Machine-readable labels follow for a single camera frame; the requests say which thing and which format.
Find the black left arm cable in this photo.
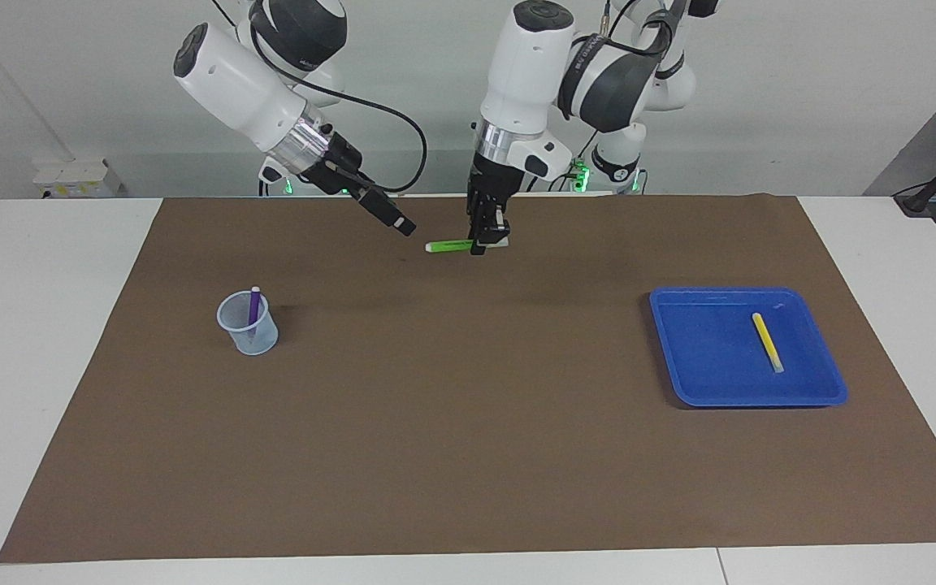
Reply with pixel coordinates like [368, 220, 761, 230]
[598, 0, 684, 58]

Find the grey left arm strap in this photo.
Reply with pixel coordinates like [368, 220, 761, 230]
[572, 32, 607, 78]

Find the black base cable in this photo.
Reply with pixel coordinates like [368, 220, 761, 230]
[549, 130, 604, 194]
[258, 157, 290, 197]

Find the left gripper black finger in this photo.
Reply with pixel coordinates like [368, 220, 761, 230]
[484, 205, 512, 248]
[466, 205, 491, 258]

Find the blue plastic tray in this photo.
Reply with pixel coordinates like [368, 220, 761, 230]
[649, 286, 849, 409]

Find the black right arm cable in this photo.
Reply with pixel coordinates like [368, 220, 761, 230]
[271, 57, 429, 196]

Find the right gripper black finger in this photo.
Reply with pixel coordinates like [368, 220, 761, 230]
[353, 184, 418, 239]

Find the yellow pen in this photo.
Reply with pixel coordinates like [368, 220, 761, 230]
[752, 312, 786, 375]

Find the clear plastic cup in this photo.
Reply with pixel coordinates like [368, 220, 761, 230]
[217, 291, 280, 357]

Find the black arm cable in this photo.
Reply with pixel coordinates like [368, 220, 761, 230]
[598, 0, 684, 58]
[271, 57, 429, 196]

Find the brown table mat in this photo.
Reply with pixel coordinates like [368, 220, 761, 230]
[0, 193, 936, 565]

